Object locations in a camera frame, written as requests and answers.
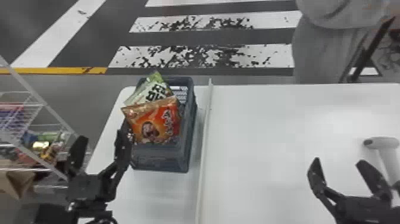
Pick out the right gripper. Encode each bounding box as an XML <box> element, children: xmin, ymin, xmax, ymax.
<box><xmin>307</xmin><ymin>157</ymin><xmax>400</xmax><ymax>224</ymax></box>

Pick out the hand scanner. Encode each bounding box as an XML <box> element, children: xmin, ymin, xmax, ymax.
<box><xmin>362</xmin><ymin>136</ymin><xmax>400</xmax><ymax>186</ymax></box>

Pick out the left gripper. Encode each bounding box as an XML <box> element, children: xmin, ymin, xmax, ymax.
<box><xmin>65</xmin><ymin>120</ymin><xmax>136</xmax><ymax>205</ymax></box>

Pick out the blue basket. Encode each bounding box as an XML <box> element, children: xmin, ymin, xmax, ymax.
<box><xmin>130</xmin><ymin>76</ymin><xmax>198</xmax><ymax>174</ymax></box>

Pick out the green snack packet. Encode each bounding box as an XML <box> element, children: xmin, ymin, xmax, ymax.
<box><xmin>124</xmin><ymin>70</ymin><xmax>174</xmax><ymax>107</ymax></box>

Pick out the white wire rack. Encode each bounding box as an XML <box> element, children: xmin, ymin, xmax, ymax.
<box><xmin>0</xmin><ymin>55</ymin><xmax>92</xmax><ymax>190</ymax></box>

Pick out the person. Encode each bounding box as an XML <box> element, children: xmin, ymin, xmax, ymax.
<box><xmin>292</xmin><ymin>0</ymin><xmax>400</xmax><ymax>85</ymax></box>

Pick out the orange snack packet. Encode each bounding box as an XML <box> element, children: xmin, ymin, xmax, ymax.
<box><xmin>120</xmin><ymin>95</ymin><xmax>182</xmax><ymax>145</ymax></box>

